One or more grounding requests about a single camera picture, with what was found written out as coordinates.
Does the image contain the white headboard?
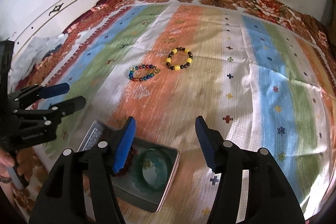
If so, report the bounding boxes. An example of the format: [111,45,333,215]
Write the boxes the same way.
[12,0,111,56]

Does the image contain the striped colourful cloth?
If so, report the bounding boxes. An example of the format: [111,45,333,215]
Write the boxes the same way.
[9,1,334,224]

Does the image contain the yellow and black bead bracelet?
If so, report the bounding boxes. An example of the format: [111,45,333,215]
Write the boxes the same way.
[166,47,194,70]

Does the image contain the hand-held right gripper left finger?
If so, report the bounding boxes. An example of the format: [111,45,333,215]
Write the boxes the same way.
[28,116,137,224]

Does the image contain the green jade bangle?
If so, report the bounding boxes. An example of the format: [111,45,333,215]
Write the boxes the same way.
[135,149,171,188]

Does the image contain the person's left forearm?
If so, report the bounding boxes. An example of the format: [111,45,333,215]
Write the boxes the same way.
[0,168,13,195]

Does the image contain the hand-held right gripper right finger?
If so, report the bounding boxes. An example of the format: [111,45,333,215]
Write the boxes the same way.
[195,115,306,224]

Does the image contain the grey crumpled cloth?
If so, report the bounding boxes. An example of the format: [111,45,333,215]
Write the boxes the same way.
[12,35,66,75]

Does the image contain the metal tin box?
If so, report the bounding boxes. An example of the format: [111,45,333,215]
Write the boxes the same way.
[77,120,180,213]

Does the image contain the multicolour bead bracelet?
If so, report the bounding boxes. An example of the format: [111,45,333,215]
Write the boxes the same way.
[128,64,159,82]

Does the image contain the red bead bracelet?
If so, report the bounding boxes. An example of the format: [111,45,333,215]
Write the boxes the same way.
[113,144,134,177]

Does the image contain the person's left hand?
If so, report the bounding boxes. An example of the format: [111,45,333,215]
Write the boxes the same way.
[0,148,15,169]

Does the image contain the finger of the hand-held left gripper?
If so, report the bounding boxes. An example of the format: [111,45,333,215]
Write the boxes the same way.
[8,83,70,109]
[13,96,86,128]

